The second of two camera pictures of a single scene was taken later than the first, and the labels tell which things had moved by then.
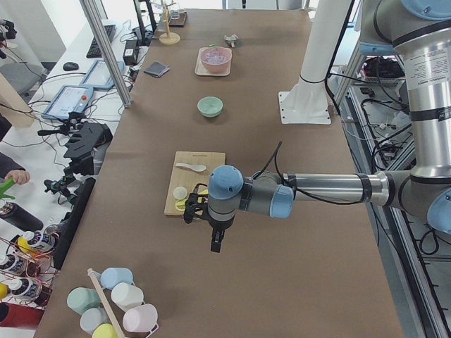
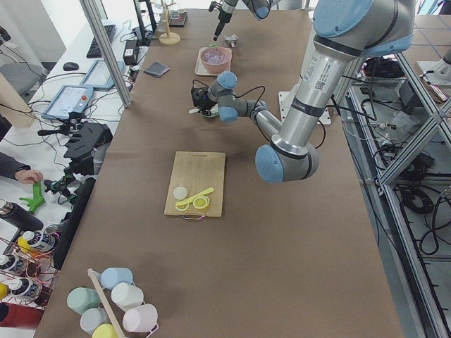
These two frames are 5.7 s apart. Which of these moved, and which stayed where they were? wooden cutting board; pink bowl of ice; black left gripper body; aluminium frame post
Moved: black left gripper body
Stayed: pink bowl of ice; wooden cutting board; aluminium frame post
